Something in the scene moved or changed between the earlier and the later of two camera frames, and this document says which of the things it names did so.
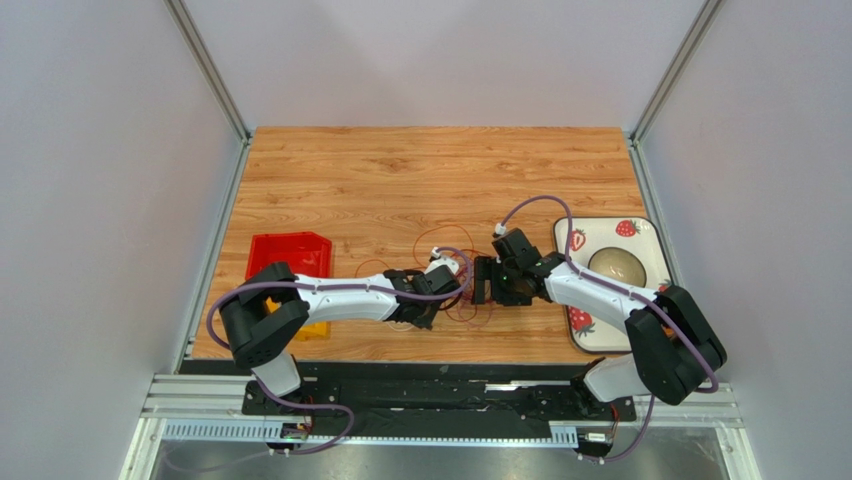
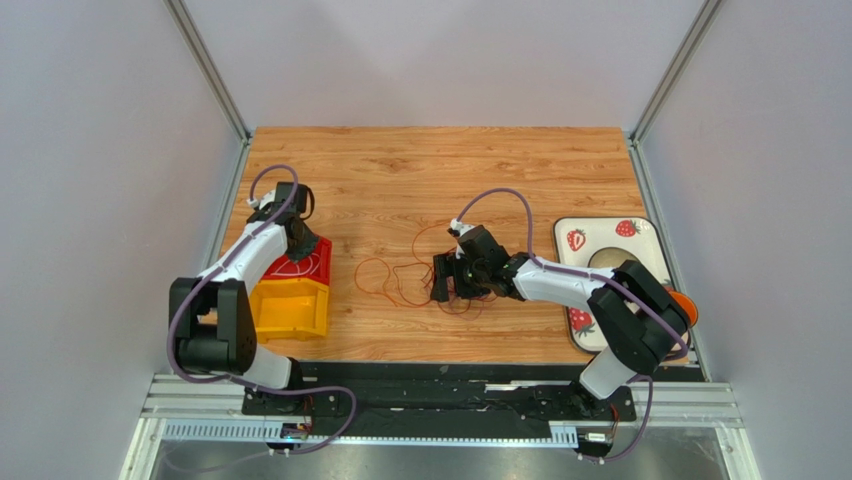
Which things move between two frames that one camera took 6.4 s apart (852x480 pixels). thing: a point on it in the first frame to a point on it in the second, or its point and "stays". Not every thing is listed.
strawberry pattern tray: [592, 331] stays
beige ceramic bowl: [620, 264] stays
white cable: [399, 322] to [303, 273]
